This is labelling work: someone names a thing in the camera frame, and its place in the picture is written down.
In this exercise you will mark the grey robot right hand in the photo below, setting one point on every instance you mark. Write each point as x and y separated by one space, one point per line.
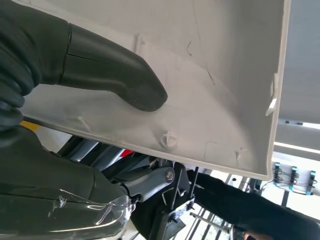
50 185

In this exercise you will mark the steel workbench table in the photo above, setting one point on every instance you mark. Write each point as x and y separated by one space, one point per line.
50 139

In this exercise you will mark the red cloth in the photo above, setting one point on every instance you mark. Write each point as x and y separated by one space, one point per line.
126 153

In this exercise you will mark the black teal wall device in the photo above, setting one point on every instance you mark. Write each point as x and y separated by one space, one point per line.
293 177
311 182
276 174

